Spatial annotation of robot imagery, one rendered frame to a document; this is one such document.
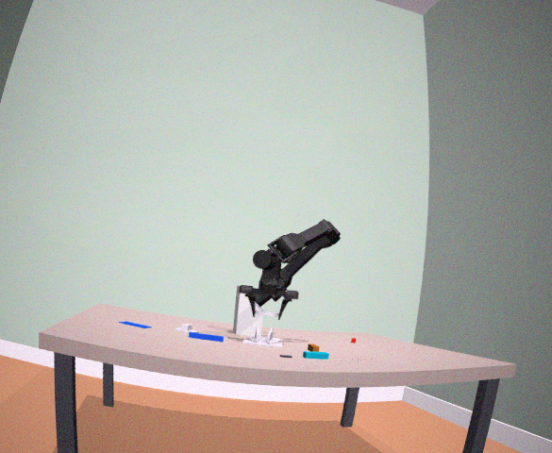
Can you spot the blue rectangular bar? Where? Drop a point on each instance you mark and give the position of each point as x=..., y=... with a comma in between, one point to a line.
x=206, y=337

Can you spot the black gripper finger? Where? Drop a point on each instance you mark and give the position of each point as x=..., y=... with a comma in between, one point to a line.
x=253, y=304
x=283, y=306

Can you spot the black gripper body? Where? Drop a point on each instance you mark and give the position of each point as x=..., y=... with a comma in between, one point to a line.
x=249, y=290

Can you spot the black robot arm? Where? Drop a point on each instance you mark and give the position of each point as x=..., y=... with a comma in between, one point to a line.
x=288, y=250

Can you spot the cyan rectangular block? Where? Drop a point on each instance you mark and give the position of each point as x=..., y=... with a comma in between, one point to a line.
x=315, y=355

